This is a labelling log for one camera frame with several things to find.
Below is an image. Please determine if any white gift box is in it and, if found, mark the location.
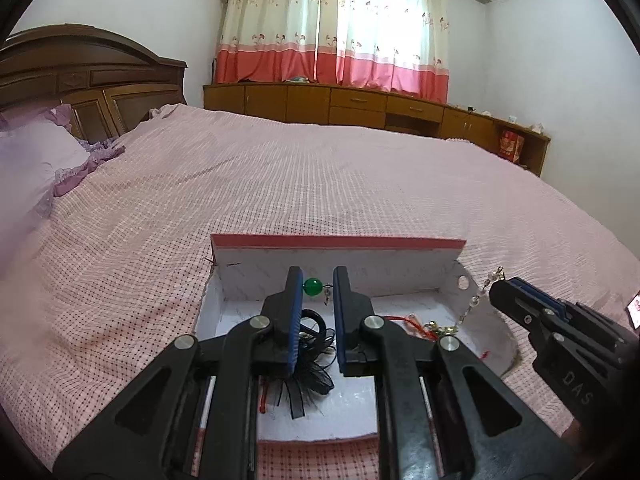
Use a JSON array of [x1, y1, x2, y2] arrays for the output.
[[194, 233, 522, 444]]

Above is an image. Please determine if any green bead earring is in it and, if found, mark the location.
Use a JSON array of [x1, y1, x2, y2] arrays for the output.
[[304, 277, 334, 307]]

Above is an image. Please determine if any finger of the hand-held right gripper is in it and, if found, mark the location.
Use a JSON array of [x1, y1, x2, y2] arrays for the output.
[[488, 282, 552, 342], [506, 277, 577, 322]]

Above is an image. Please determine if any cream and red curtain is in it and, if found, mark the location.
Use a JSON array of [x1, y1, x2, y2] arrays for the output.
[[214, 0, 452, 106]]

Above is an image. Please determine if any purple floral pillow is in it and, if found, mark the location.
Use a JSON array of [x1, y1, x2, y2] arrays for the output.
[[0, 104, 127, 281]]

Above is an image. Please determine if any black feather hair accessory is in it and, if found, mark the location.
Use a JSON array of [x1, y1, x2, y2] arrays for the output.
[[260, 309, 337, 420]]

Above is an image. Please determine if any pink checked bedspread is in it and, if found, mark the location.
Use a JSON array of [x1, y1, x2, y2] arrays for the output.
[[0, 104, 640, 480]]

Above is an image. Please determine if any red gift box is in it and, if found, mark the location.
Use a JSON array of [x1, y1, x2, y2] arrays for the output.
[[500, 129, 527, 163]]

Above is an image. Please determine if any red cord bracelet gold bell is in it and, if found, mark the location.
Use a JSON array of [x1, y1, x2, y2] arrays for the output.
[[384, 312, 460, 342]]

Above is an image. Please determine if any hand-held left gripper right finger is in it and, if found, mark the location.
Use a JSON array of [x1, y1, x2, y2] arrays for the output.
[[332, 266, 578, 480]]

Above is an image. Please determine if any brown wooden cabinet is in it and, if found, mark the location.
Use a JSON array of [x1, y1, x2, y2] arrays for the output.
[[202, 82, 552, 178]]

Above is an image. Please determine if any brown wooden headboard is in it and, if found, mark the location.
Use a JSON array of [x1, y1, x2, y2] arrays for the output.
[[0, 24, 189, 142]]

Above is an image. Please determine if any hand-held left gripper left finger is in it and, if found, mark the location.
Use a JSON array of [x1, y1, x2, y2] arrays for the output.
[[52, 266, 304, 480]]

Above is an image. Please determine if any crystal dangle earring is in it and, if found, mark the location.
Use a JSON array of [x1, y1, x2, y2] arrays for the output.
[[456, 266, 504, 324]]

